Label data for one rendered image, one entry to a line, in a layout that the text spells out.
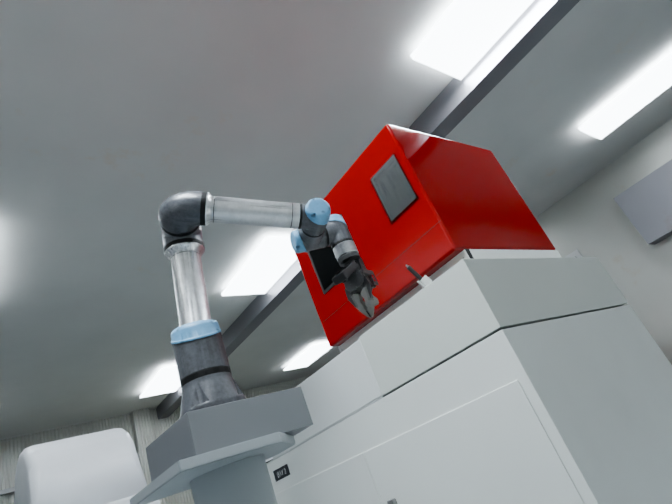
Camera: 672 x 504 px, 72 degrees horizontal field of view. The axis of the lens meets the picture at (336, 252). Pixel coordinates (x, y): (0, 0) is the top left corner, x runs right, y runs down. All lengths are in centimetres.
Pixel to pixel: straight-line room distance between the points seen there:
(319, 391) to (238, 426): 32
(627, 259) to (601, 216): 70
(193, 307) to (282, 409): 41
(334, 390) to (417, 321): 34
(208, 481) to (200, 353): 27
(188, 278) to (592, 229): 688
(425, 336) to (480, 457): 24
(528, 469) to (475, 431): 11
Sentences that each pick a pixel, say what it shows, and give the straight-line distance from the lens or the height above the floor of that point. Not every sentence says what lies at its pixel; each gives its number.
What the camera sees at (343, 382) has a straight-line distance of 120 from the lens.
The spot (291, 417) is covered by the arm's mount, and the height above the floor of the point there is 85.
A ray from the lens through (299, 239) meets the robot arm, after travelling 145.
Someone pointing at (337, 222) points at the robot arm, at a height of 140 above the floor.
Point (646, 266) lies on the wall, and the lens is 752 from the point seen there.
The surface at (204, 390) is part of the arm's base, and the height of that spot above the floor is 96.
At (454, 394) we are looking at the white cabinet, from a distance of 97.
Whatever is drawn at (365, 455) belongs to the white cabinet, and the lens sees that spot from 119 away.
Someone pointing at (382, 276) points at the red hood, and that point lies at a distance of 186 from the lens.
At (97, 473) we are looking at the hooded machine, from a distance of 319.
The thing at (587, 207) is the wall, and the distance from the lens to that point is 779.
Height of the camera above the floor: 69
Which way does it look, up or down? 25 degrees up
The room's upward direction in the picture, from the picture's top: 23 degrees counter-clockwise
